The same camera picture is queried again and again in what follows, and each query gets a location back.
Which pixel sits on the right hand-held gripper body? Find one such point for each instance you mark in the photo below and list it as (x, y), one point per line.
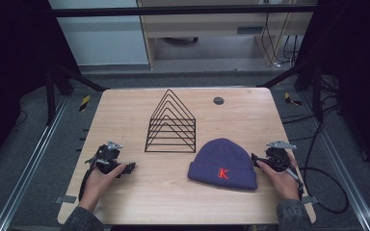
(278, 157)

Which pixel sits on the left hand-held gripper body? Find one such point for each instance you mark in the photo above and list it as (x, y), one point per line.
(104, 157)

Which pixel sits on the purple knit beanie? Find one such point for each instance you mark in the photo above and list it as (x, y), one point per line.
(223, 163)

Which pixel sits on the person's right hand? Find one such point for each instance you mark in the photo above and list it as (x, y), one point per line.
(281, 184)

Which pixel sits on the person's left hand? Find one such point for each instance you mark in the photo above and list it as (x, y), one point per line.
(99, 186)

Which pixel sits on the grey tape strip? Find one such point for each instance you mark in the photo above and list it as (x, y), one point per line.
(311, 200)
(66, 199)

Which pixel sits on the yellow black striped tape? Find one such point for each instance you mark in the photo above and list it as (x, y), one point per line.
(84, 103)
(290, 98)

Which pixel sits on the grey round table grommet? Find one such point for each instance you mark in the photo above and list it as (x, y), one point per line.
(218, 100)

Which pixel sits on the black metal stand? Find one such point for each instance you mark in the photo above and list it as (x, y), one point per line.
(316, 93)
(49, 96)

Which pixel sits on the white cabinet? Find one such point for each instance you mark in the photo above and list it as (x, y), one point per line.
(102, 35)

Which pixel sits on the black curtain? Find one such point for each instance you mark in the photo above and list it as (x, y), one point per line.
(359, 64)
(9, 64)

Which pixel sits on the light wooden desk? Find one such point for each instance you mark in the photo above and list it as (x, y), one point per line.
(205, 27)

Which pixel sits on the aluminium floor rail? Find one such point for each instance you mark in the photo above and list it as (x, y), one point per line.
(29, 160)
(343, 166)

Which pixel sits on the black horizontal frame bar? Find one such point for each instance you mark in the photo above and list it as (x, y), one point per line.
(173, 11)

